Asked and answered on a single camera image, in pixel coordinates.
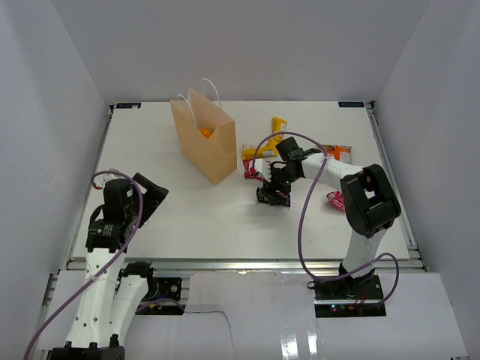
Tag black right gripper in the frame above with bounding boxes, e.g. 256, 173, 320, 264
261, 163, 301, 206

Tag dark purple candy packet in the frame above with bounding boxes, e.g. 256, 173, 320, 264
256, 187, 290, 208

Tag large orange mango snack bag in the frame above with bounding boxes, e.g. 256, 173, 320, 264
199, 128, 213, 139

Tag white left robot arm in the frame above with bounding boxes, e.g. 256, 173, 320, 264
50, 170, 169, 359

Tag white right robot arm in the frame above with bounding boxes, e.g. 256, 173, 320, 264
247, 131, 401, 299

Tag brown paper bag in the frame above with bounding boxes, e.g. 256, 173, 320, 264
170, 88, 238, 185

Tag pink square snack packet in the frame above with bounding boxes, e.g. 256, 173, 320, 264
243, 159, 263, 181

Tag yellow snack bar lower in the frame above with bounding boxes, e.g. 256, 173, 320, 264
241, 140, 278, 161

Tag yellow snack bar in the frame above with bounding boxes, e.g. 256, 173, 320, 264
241, 140, 278, 161
270, 117, 288, 143

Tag small red triangular snack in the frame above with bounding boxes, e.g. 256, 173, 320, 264
326, 190, 345, 212

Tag yellow snack bar upper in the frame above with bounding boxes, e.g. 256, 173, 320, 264
270, 117, 288, 143

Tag orange snack packet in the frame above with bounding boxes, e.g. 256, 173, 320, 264
324, 144, 353, 164

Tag white front cover sheet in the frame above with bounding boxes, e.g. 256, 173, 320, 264
35, 269, 470, 360

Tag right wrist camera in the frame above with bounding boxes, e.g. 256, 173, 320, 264
250, 158, 272, 182

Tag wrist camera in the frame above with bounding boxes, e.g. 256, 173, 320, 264
91, 170, 121, 190
250, 158, 272, 182

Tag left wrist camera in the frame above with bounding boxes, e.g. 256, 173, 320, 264
91, 170, 121, 190

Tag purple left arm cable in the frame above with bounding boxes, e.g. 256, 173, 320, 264
22, 170, 187, 360

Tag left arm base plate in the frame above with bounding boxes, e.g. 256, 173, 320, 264
136, 277, 184, 316

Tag aluminium front rail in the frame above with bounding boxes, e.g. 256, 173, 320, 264
66, 257, 424, 273

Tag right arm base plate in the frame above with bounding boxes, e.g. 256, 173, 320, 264
307, 275, 387, 319

